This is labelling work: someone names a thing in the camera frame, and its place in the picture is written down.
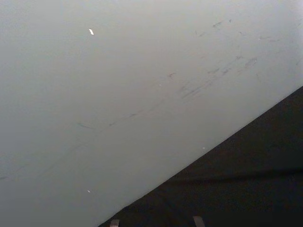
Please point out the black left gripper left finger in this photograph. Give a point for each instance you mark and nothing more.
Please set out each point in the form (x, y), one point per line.
(115, 223)

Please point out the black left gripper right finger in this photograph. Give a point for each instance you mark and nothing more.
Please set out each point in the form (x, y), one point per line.
(198, 222)

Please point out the black table cloth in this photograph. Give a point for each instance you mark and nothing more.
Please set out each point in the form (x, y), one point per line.
(239, 184)

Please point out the plain pale wall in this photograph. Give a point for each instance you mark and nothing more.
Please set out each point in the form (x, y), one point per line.
(99, 94)

